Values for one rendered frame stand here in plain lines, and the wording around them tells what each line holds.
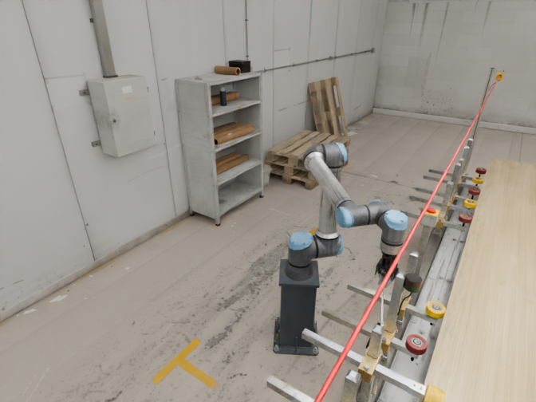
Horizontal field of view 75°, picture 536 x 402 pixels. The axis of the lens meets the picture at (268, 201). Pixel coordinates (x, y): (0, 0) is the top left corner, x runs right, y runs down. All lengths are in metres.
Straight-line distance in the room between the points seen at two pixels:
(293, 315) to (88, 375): 1.39
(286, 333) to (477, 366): 1.30
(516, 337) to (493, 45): 7.51
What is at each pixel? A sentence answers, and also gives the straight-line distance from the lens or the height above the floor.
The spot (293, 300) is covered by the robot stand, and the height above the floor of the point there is 0.46.
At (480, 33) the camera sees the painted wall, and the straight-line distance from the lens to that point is 8.89.
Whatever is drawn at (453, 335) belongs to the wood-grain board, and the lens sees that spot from 1.74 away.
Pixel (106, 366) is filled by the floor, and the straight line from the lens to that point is 2.82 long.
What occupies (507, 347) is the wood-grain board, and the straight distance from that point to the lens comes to 1.80.
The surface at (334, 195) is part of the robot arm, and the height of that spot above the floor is 1.36.
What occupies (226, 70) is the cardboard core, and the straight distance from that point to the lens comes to 3.98.
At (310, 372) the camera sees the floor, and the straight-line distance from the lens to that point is 2.59.
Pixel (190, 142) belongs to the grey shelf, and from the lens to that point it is 3.82.
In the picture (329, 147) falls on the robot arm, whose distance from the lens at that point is 1.99.
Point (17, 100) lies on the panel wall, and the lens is 3.05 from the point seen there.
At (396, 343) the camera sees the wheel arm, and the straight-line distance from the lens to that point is 1.67.
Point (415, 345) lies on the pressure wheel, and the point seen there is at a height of 0.91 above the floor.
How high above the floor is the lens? 2.06
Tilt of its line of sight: 27 degrees down
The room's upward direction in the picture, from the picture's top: straight up
